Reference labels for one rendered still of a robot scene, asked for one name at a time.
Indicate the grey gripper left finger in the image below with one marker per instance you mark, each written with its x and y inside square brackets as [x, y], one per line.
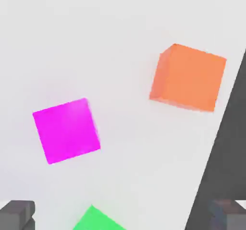
[16, 215]

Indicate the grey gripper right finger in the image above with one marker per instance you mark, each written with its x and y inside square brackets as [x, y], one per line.
[228, 217]

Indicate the large green box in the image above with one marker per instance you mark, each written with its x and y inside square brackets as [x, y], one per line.
[96, 221]

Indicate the large magenta box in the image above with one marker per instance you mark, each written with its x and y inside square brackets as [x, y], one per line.
[66, 131]

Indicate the large orange box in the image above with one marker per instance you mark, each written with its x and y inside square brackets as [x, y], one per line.
[189, 78]

